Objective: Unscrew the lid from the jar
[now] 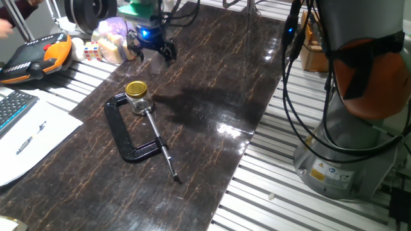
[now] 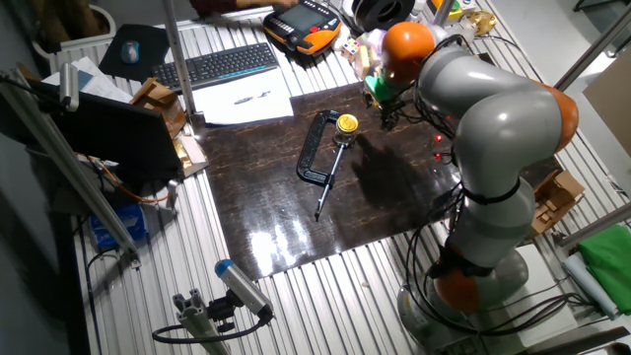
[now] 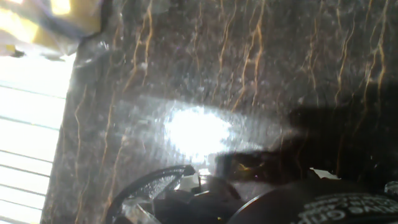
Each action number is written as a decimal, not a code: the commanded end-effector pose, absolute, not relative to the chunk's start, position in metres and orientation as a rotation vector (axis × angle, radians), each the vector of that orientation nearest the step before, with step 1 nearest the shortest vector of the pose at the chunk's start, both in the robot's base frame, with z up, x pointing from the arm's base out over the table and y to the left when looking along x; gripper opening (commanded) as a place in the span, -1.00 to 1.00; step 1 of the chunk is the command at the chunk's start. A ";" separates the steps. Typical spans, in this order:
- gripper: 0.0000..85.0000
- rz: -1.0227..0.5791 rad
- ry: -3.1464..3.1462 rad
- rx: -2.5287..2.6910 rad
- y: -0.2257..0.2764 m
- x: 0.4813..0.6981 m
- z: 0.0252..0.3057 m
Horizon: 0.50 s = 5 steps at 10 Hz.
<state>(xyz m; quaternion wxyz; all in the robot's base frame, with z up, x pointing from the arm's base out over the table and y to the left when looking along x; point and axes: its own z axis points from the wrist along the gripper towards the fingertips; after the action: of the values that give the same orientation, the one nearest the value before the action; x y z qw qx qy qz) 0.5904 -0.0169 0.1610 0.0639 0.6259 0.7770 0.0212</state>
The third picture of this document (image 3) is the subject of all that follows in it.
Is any yellow metal jar lid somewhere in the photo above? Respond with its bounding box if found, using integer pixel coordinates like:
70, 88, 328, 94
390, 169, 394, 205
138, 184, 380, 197
214, 151, 282, 184

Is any dark marble pattern mat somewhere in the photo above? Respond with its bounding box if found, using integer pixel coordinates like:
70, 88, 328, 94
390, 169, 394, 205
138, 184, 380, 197
40, 0, 398, 224

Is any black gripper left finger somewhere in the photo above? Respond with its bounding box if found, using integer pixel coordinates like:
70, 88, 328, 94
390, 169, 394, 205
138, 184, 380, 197
111, 186, 247, 224

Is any purple plastic bag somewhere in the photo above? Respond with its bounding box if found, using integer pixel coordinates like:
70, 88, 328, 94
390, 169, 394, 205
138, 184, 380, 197
0, 0, 108, 62

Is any small clear glass jar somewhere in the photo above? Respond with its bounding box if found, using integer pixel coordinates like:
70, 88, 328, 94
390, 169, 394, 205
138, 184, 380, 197
186, 172, 274, 202

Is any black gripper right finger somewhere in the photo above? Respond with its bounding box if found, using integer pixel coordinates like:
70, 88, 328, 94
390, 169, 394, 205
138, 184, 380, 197
384, 181, 398, 197

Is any black C-clamp with steel screw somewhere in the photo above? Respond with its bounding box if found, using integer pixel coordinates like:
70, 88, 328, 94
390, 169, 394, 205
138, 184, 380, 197
105, 164, 197, 224

